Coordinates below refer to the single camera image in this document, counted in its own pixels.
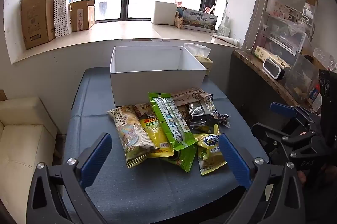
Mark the yellow snack packet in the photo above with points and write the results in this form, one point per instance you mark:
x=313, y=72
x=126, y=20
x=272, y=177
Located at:
x=155, y=139

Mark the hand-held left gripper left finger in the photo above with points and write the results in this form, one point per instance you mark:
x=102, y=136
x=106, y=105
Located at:
x=96, y=158

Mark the small brown cardboard piece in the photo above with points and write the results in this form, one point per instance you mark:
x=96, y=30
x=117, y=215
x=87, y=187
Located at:
x=2, y=95

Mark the beige green small box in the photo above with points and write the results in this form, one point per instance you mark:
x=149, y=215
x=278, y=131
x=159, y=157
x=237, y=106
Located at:
x=260, y=53

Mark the black silver snack packet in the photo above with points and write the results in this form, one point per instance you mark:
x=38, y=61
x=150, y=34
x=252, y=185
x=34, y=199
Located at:
x=202, y=116

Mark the cream illustrated snack packet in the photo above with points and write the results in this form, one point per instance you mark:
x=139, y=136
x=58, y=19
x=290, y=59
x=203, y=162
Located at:
x=131, y=134

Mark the long green snack packet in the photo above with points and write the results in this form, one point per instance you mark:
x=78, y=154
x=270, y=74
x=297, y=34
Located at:
x=171, y=121

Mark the long illustrated tissue box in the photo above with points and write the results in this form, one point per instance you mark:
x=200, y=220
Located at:
x=198, y=20

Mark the large brown cardboard box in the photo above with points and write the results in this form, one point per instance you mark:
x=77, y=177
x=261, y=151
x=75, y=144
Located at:
x=34, y=21

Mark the white spray bottle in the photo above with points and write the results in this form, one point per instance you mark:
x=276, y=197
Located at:
x=223, y=28

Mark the clear plastic container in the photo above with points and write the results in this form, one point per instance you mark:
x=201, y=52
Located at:
x=301, y=76

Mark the small brown snack packet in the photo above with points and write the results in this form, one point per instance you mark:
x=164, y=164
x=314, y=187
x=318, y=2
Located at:
x=143, y=109

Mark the white foam box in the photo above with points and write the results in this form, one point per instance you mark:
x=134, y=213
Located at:
x=162, y=13

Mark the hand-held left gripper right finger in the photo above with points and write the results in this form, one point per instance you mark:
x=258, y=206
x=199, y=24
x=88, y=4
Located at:
x=234, y=160

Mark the cream sofa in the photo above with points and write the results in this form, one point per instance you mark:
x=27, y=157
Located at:
x=23, y=139

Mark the polka dot paper bag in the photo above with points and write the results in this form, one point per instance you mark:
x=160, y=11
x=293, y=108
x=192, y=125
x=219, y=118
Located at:
x=63, y=8

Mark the wooden shelf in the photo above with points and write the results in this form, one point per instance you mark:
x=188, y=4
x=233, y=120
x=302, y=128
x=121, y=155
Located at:
x=260, y=73

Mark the small brown cardboard box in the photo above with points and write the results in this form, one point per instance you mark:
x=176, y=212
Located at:
x=81, y=16

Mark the white black device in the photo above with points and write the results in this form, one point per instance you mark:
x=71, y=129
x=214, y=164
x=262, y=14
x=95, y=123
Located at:
x=272, y=70

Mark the beige brown snack packet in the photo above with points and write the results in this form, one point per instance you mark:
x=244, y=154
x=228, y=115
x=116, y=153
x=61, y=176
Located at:
x=189, y=96

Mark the white pink printed box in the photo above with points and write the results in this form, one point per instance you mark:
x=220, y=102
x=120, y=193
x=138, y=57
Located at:
x=276, y=8

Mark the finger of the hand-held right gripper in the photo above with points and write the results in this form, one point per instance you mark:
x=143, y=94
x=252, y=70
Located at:
x=266, y=134
x=281, y=109

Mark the clear acrylic organizer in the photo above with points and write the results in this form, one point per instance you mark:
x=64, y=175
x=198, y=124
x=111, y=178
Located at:
x=306, y=18

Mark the white cardboard box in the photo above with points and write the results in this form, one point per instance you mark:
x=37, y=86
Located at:
x=155, y=81

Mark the person's right hand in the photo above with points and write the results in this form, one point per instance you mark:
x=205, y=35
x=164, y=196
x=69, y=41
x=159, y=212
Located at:
x=301, y=177

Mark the clear plastic drawer organizer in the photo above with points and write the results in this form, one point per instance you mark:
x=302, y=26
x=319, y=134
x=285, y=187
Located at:
x=281, y=42

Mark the white tube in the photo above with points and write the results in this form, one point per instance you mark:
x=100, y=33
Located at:
x=226, y=39

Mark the gold snack packet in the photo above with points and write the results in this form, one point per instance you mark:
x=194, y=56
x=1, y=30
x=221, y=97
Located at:
x=210, y=155

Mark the yellow tissue box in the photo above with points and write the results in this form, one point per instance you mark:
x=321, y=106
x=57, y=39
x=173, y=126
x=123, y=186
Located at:
x=205, y=60

